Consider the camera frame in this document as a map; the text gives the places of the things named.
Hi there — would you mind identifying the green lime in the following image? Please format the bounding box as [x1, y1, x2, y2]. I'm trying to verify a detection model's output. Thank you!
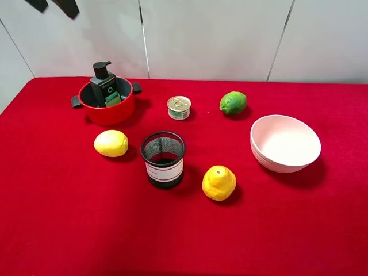
[219, 91, 247, 116]

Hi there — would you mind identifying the yellow lemon front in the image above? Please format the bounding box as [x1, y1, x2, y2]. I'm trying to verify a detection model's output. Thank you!
[202, 165, 236, 201]

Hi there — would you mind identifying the yellow lemon left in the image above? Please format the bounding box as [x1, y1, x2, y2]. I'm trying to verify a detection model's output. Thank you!
[94, 129, 129, 158]

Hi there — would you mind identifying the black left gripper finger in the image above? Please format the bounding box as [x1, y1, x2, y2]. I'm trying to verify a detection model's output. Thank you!
[53, 0, 79, 20]

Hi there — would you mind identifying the black mesh pen cup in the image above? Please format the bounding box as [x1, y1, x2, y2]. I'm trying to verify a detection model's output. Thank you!
[140, 131, 186, 189]

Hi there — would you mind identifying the red pot with grey handles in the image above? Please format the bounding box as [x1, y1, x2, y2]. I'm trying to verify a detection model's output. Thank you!
[71, 77, 142, 126]

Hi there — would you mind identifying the white bowl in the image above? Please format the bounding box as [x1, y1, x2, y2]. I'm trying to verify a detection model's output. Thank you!
[250, 114, 321, 173]

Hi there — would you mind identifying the small tin can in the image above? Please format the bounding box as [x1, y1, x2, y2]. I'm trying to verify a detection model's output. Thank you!
[167, 96, 191, 120]

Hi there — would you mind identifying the yellow lemon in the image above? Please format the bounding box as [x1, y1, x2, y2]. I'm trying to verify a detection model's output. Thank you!
[94, 129, 129, 158]
[202, 165, 236, 201]

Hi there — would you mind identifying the dark pump shampoo bottle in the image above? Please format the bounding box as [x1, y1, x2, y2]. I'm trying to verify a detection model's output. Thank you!
[90, 61, 121, 108]

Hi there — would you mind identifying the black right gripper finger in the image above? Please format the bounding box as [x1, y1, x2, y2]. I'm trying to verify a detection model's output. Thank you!
[25, 0, 48, 13]

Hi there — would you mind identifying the red tablecloth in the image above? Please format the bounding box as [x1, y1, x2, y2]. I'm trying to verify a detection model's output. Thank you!
[1, 77, 367, 275]

